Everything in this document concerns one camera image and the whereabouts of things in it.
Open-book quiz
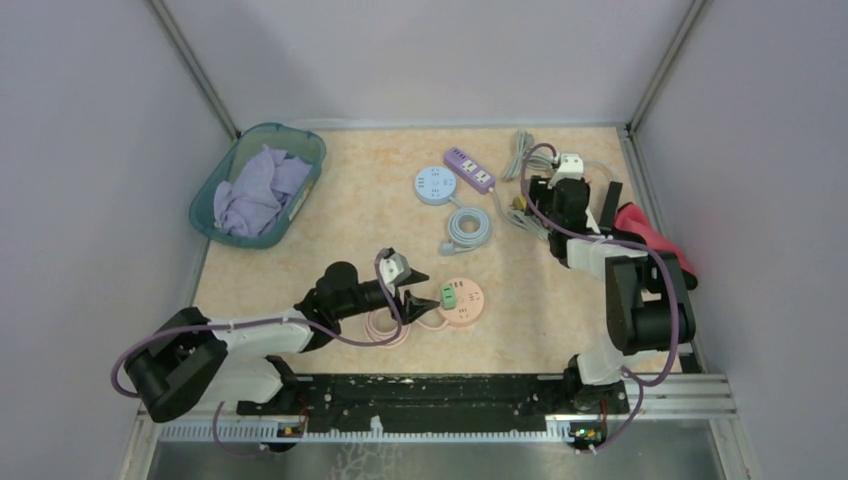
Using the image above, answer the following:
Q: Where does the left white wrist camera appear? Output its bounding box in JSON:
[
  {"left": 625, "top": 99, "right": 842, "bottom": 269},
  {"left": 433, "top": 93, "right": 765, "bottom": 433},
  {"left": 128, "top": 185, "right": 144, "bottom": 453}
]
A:
[{"left": 377, "top": 248, "right": 412, "bottom": 290}]

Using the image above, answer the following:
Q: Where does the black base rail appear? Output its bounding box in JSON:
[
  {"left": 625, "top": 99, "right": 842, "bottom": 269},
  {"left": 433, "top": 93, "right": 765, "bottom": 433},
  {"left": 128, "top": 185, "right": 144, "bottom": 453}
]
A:
[{"left": 236, "top": 374, "right": 631, "bottom": 434}]

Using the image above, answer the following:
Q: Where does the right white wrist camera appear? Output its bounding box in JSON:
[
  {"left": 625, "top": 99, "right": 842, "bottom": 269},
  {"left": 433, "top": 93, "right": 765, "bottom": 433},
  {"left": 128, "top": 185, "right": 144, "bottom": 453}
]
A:
[{"left": 552, "top": 153, "right": 585, "bottom": 184}]

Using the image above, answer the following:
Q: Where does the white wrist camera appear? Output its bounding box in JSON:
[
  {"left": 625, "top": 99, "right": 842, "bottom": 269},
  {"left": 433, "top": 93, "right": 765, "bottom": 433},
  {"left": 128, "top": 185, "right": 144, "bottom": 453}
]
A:
[
  {"left": 377, "top": 248, "right": 412, "bottom": 290},
  {"left": 552, "top": 153, "right": 585, "bottom": 184}
]

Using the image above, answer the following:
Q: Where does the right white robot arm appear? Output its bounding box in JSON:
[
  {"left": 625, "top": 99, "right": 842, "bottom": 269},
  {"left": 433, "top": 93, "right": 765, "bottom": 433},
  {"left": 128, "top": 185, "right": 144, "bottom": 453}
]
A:
[{"left": 524, "top": 175, "right": 696, "bottom": 412}]

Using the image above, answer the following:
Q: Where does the purple cloth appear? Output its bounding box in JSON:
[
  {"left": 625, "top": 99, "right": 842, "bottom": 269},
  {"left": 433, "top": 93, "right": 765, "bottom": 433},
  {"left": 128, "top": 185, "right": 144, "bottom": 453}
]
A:
[{"left": 213, "top": 145, "right": 312, "bottom": 239}]

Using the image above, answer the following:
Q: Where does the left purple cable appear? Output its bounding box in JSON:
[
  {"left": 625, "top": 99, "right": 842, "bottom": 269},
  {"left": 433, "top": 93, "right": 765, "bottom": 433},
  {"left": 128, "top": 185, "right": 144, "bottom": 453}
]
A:
[{"left": 109, "top": 248, "right": 405, "bottom": 460}]

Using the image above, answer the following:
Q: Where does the yellow plug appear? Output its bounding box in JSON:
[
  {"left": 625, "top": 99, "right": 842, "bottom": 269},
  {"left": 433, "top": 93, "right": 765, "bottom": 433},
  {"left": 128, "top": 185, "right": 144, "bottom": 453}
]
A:
[{"left": 510, "top": 195, "right": 527, "bottom": 214}]

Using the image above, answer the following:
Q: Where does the pink round socket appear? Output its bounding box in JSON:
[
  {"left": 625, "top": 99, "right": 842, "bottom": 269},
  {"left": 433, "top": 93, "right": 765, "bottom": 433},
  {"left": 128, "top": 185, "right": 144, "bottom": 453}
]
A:
[{"left": 437, "top": 277, "right": 485, "bottom": 328}]

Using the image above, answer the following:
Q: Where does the white strip grey cable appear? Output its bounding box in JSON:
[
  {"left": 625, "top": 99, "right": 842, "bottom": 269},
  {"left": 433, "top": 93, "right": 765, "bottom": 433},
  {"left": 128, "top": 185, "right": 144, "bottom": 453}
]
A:
[{"left": 500, "top": 129, "right": 558, "bottom": 181}]

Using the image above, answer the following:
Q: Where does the teal plastic basin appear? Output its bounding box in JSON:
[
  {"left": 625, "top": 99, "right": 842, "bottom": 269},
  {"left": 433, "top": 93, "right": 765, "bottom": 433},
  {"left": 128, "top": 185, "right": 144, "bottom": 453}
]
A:
[{"left": 189, "top": 123, "right": 327, "bottom": 249}]

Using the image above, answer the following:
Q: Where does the purple power strip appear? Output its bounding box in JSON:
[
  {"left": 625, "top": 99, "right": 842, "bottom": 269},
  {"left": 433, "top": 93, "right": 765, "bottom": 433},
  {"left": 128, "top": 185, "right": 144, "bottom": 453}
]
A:
[{"left": 443, "top": 147, "right": 495, "bottom": 195}]

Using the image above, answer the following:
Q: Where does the red and black cloth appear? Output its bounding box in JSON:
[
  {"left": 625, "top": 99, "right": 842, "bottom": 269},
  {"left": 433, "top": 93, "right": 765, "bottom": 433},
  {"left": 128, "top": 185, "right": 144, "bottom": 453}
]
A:
[{"left": 613, "top": 202, "right": 698, "bottom": 290}]

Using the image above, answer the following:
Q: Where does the blue round socket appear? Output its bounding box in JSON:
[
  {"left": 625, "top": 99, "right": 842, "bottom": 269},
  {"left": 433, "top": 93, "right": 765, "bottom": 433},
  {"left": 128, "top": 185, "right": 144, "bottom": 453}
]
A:
[{"left": 413, "top": 166, "right": 457, "bottom": 206}]

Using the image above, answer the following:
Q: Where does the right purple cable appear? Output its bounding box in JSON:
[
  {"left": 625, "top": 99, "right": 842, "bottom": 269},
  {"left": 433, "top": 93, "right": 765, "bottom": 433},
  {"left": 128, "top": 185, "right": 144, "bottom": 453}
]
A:
[{"left": 518, "top": 142, "right": 682, "bottom": 455}]

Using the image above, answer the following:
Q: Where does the black power strip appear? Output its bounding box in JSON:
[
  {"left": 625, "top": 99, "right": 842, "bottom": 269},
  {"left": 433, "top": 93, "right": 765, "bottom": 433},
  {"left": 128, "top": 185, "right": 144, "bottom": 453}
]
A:
[{"left": 597, "top": 181, "right": 623, "bottom": 235}]

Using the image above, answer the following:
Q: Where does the purple cable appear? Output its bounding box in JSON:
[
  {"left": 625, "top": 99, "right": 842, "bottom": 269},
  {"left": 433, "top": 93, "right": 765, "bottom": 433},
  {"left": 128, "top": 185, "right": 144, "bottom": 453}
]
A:
[
  {"left": 109, "top": 248, "right": 405, "bottom": 460},
  {"left": 518, "top": 142, "right": 682, "bottom": 455}
]

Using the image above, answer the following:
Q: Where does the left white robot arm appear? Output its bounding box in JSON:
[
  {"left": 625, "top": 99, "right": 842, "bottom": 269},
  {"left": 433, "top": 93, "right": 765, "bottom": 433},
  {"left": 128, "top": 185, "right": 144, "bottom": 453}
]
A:
[{"left": 110, "top": 250, "right": 440, "bottom": 423}]

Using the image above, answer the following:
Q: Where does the pink coiled cable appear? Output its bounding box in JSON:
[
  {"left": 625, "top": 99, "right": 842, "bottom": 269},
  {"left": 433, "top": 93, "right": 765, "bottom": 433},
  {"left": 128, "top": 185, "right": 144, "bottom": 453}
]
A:
[{"left": 362, "top": 311, "right": 448, "bottom": 349}]

